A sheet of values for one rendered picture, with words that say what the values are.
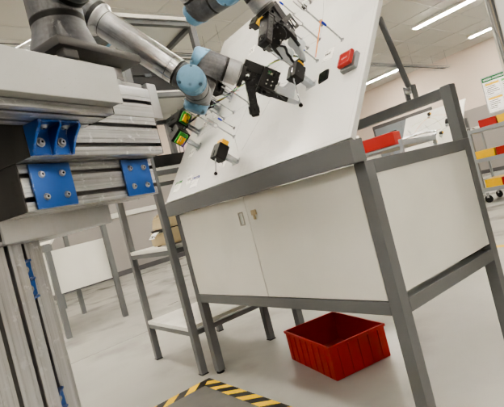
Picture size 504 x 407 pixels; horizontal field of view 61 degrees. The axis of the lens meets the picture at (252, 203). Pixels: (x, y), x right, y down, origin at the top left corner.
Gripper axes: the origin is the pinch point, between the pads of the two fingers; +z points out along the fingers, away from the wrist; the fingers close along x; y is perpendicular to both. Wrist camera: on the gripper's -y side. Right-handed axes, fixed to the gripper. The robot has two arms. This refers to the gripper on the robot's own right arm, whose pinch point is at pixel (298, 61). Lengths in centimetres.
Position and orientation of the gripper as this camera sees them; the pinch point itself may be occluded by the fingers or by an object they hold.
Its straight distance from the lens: 152.3
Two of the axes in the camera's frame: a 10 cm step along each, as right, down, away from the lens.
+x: -6.1, 2.5, 7.6
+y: 5.0, -6.3, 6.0
